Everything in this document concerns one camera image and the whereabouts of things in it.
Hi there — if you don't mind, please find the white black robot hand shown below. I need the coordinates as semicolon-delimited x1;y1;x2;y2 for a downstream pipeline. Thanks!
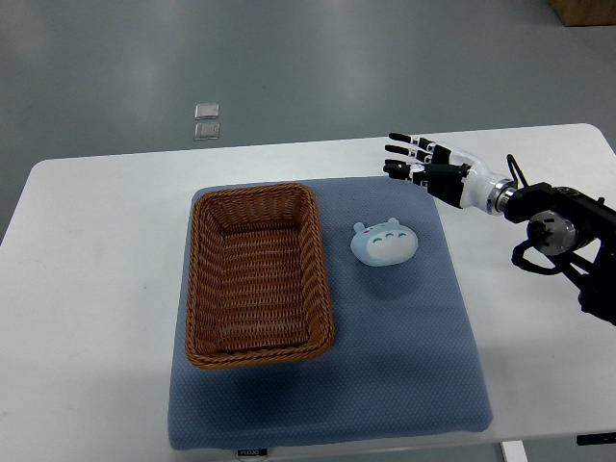
383;133;513;214

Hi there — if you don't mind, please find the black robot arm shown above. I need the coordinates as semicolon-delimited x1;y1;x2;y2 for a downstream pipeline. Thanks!
383;133;615;323

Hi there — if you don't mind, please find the blue white plush toy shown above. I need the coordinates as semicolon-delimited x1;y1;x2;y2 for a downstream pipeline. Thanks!
350;218;419;268

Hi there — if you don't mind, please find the brown wicker basket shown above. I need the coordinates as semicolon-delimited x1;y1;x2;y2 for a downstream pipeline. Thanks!
185;183;335;370

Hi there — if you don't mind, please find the blue fabric mat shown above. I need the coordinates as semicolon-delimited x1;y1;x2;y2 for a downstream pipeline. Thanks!
167;176;492;450

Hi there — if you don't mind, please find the upper metal floor plate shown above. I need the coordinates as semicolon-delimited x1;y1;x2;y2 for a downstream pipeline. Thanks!
194;102;219;120

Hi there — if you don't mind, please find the metal floor plate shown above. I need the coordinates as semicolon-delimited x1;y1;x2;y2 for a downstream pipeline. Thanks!
193;121;220;141
194;102;219;120

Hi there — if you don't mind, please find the lower metal floor plate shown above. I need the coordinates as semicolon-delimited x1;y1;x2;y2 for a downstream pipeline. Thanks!
193;121;220;141

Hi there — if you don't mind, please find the cardboard box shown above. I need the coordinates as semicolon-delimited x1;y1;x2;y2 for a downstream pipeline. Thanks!
549;0;615;27

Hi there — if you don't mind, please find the white table leg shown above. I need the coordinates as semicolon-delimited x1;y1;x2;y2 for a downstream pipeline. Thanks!
500;440;528;462

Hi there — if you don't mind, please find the black table bracket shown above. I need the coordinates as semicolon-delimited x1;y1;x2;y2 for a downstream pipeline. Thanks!
576;432;616;447

